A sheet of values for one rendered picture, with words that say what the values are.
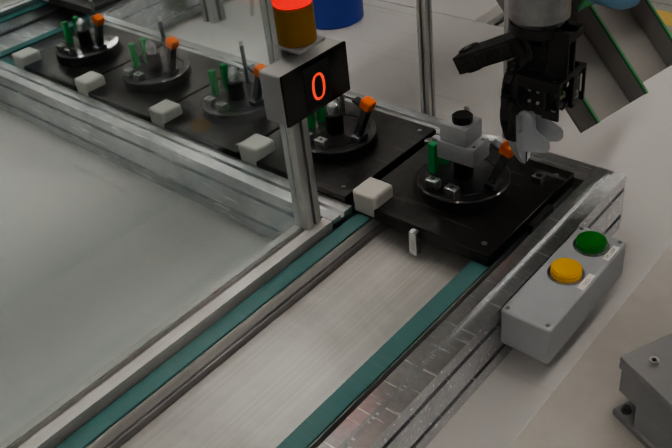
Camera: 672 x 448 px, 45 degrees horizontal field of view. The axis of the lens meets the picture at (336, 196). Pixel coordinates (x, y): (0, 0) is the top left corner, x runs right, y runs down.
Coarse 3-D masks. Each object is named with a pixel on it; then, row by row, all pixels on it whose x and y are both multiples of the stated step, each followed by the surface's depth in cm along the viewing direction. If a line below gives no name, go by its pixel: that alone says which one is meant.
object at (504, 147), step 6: (492, 144) 114; (498, 144) 114; (504, 144) 112; (498, 150) 114; (504, 150) 113; (510, 150) 112; (504, 156) 114; (510, 156) 113; (498, 162) 115; (504, 162) 114; (498, 168) 115; (504, 168) 116; (492, 174) 117; (498, 174) 116; (492, 180) 117; (498, 180) 118
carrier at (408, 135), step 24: (312, 120) 137; (336, 120) 134; (384, 120) 142; (408, 120) 141; (312, 144) 134; (336, 144) 133; (360, 144) 132; (384, 144) 135; (408, 144) 135; (336, 168) 131; (360, 168) 130; (384, 168) 130; (336, 192) 125
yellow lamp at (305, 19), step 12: (276, 12) 99; (288, 12) 98; (300, 12) 98; (312, 12) 99; (276, 24) 100; (288, 24) 99; (300, 24) 99; (312, 24) 100; (288, 36) 100; (300, 36) 99; (312, 36) 101
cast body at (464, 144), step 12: (444, 120) 117; (456, 120) 115; (468, 120) 115; (480, 120) 116; (444, 132) 117; (456, 132) 115; (468, 132) 115; (480, 132) 117; (444, 144) 118; (456, 144) 116; (468, 144) 116; (480, 144) 116; (444, 156) 119; (456, 156) 118; (468, 156) 116; (480, 156) 117
